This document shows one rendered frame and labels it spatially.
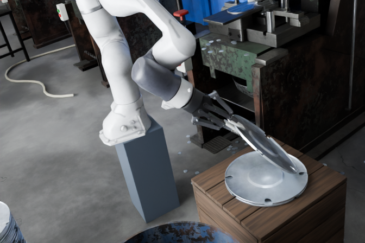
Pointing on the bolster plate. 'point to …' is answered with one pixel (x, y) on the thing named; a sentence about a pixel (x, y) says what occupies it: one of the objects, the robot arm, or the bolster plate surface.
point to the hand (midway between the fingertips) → (234, 125)
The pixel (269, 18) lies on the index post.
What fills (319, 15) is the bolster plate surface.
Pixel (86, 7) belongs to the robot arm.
